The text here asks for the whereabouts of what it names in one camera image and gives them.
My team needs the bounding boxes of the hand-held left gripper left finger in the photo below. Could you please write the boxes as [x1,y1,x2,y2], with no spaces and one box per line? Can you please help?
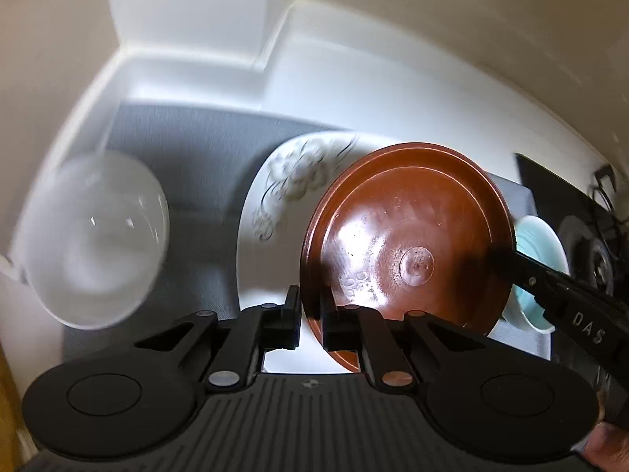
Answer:
[135,284,302,395]

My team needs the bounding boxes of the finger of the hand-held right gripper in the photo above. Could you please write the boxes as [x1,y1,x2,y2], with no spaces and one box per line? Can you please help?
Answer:
[484,245,567,313]

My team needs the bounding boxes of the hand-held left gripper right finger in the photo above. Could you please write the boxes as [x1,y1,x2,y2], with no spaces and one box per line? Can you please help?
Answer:
[319,290,493,395]

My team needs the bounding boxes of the brown plate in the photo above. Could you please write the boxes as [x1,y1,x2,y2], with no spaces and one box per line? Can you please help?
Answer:
[300,142,517,374]

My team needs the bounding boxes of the person's right hand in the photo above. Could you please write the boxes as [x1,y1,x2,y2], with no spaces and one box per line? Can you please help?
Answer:
[571,422,629,472]

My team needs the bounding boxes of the light blue bowl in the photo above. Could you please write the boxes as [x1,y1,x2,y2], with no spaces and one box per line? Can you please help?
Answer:
[500,215,571,336]

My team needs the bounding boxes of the white floral plate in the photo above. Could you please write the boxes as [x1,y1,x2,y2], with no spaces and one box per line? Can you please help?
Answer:
[237,131,365,374]

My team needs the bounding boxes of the grey mat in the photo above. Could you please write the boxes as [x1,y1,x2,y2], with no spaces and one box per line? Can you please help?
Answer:
[63,100,537,361]

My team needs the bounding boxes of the white cup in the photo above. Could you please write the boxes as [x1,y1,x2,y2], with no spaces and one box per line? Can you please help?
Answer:
[0,149,171,330]

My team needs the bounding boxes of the black cable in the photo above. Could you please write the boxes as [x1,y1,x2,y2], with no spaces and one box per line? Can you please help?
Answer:
[592,164,621,213]

